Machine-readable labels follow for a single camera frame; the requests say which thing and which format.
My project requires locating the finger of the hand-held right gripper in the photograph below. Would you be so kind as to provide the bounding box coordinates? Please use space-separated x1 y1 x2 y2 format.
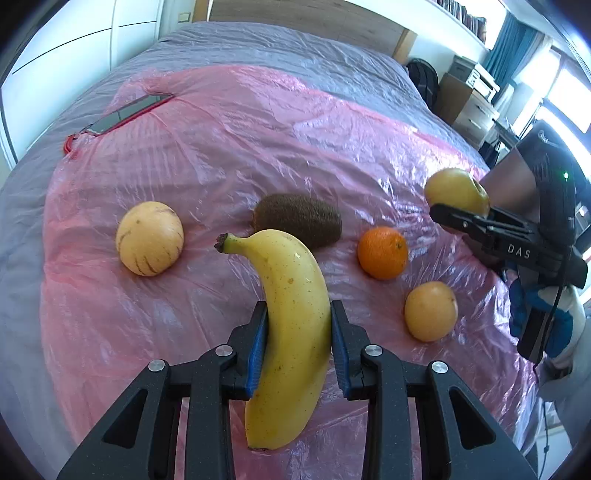
489 207 541 229
429 203 509 261

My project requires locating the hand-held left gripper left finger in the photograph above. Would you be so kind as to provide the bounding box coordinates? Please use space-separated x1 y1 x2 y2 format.
56 300 269 480

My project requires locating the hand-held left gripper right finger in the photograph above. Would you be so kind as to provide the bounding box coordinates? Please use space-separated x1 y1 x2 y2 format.
330 300 539 480

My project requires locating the large yellow apple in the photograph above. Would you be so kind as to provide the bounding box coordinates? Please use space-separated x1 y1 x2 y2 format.
424 168 491 217

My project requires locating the yellow banana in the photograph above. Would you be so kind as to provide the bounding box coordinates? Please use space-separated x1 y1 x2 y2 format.
216 229 332 450

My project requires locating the mandarin orange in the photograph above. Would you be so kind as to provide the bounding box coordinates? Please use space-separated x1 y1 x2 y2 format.
357 226 410 281

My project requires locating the small yellow citrus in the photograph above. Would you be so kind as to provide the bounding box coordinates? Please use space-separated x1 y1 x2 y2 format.
404 281 459 343

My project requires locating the brown kiwi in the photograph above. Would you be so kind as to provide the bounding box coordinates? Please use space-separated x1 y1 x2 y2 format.
253 194 343 249

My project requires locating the striped pepino melon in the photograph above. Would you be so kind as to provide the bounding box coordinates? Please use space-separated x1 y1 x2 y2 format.
115 201 185 278

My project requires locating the person's right forearm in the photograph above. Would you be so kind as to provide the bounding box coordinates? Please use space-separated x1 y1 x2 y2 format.
538 355 583 416

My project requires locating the person's right hand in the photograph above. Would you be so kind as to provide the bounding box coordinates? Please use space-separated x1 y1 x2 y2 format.
508 277 588 365

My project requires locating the copper black electric kettle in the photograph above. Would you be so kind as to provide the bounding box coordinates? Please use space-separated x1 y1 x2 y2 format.
482 117 578 222

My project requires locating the wooden dresser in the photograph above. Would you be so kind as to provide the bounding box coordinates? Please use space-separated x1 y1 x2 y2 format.
436 73 500 148

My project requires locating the window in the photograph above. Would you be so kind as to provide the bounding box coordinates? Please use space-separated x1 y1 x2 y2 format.
531 28 591 153

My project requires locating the white printer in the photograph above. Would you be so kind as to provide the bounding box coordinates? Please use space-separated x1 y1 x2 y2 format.
448 55 501 101

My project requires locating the black backpack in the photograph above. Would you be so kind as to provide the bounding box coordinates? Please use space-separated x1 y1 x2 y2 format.
406 58 440 112

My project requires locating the teal curtain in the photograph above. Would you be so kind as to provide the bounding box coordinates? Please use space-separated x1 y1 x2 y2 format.
482 11 543 86

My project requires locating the pink plastic sheet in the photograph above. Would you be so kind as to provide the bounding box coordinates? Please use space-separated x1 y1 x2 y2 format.
41 65 539 480

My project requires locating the row of books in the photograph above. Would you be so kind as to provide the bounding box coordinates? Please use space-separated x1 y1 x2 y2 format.
434 0 488 44

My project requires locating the smartphone with red case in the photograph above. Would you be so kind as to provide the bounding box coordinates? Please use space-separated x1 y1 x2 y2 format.
64 92 175 155

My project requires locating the white wardrobe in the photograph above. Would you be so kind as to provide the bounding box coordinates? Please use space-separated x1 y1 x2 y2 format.
0 0 199 158

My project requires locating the black cable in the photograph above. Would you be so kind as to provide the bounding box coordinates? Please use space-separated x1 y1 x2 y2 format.
539 397 555 455

